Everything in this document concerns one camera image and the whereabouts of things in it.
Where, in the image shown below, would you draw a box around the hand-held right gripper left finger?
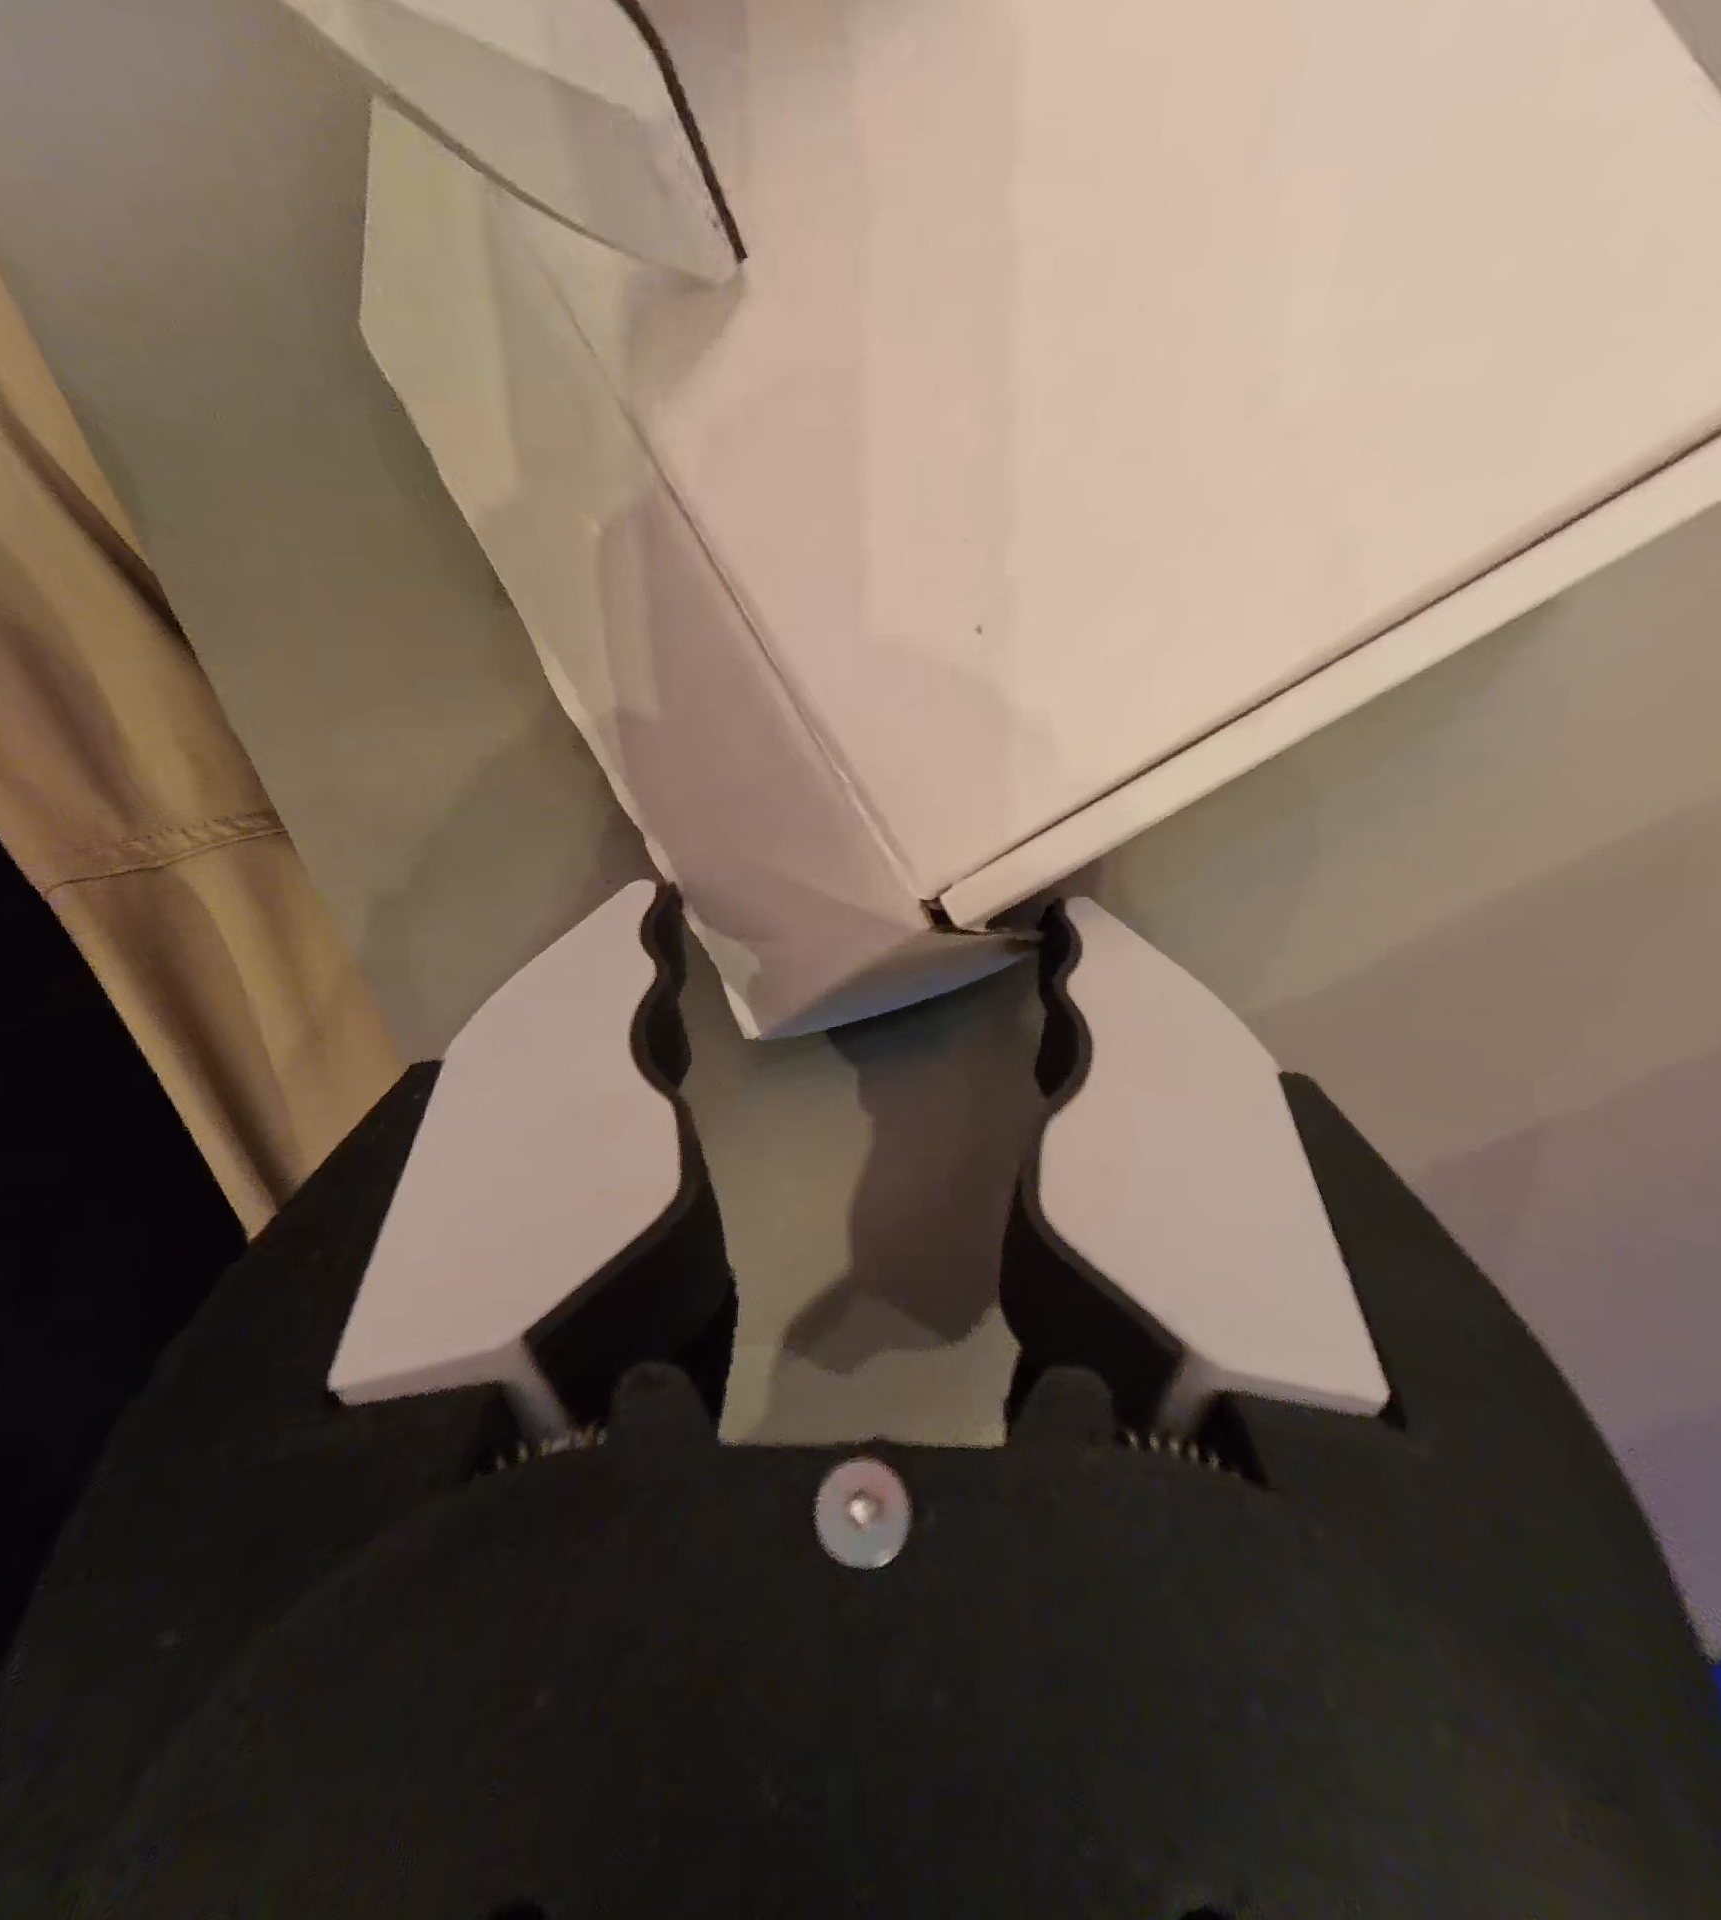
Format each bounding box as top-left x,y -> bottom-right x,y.
325,881 -> 740,1438

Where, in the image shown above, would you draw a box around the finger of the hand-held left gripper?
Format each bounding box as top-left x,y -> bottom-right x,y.
275,0 -> 751,288

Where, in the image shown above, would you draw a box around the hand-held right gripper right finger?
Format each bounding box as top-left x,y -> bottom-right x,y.
1000,895 -> 1398,1438

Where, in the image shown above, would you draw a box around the white cardboard box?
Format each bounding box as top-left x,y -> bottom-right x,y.
359,0 -> 1721,1046

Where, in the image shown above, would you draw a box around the person's black clothing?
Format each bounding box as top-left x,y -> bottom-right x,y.
0,720 -> 258,1704

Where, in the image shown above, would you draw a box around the person's beige trousers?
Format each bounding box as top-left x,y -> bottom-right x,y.
0,210 -> 409,1240

